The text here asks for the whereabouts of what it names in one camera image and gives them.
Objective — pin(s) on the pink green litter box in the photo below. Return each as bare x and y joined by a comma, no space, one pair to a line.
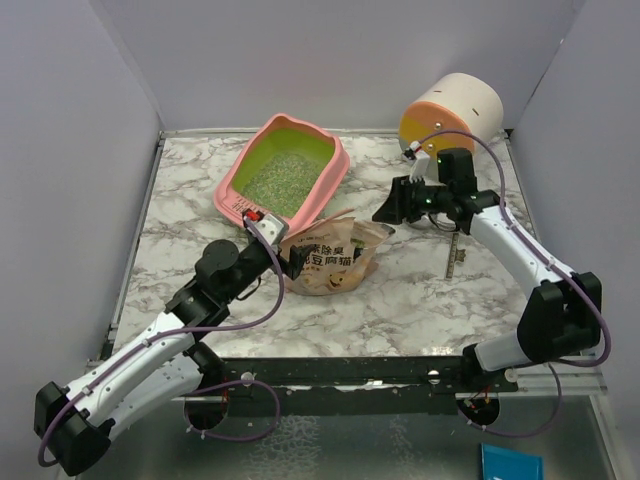
284,134

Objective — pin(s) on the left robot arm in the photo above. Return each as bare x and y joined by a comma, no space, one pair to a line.
78,422

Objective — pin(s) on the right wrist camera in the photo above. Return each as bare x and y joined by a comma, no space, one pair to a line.
420,161

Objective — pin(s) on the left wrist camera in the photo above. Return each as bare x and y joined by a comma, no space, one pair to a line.
270,227

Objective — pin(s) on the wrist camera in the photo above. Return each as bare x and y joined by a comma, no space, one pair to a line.
420,161
270,227

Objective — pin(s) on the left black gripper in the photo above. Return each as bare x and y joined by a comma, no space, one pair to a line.
296,260

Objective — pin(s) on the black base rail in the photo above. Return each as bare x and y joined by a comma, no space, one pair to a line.
325,386

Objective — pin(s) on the peach cat litter bag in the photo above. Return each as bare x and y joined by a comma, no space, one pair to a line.
342,253

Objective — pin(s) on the green cat litter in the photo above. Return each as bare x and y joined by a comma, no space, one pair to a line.
283,183

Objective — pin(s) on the blue card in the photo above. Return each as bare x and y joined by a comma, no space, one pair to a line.
499,463

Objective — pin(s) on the aluminium extrusion rail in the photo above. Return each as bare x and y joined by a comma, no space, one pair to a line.
540,381

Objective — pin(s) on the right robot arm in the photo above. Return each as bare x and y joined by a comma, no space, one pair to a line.
560,316

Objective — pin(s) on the round cream drawer cabinet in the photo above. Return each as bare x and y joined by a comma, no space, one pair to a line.
458,101

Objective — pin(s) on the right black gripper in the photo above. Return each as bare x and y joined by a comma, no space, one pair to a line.
399,205

